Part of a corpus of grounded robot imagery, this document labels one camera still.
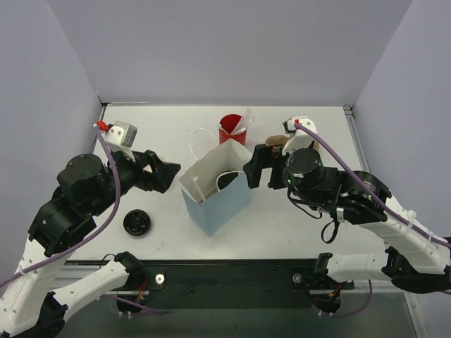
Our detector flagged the black plastic cup lid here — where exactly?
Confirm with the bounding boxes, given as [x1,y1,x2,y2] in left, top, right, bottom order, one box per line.
[215,170,240,190]

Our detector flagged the light blue paper bag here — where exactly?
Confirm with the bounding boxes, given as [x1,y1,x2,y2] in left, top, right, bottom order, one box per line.
[179,140,253,236]

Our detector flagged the white straw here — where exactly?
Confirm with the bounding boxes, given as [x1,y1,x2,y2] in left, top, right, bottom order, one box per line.
[193,177,206,202]

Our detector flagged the brown cardboard cup carrier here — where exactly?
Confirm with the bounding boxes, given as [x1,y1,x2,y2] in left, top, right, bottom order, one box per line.
[264,135,321,152]
[198,187,220,204]

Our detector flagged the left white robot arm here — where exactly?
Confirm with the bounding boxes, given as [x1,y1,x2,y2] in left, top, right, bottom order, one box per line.
[1,150,181,337]

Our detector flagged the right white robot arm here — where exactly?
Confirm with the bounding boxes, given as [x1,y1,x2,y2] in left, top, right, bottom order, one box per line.
[243,144,450,294]

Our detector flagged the red ribbed cylinder holder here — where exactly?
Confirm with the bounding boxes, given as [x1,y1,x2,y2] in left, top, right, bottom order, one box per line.
[218,114,247,146]

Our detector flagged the stacked black cup lids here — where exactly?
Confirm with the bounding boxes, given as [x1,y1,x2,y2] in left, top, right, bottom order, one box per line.
[123,209,152,237]

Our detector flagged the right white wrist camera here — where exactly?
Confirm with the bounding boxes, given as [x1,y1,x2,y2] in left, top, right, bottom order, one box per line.
[282,115,317,155]

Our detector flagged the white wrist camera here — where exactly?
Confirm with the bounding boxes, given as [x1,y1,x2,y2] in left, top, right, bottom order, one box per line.
[282,115,317,155]
[95,121,137,162]

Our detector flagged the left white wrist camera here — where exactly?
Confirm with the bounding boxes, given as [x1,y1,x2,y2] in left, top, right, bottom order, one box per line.
[95,121,137,162]

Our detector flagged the aluminium table frame rail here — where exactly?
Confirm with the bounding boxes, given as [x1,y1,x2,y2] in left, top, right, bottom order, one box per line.
[343,104,420,293]

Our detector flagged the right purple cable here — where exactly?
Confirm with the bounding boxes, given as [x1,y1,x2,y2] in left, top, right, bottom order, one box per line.
[294,121,451,318]

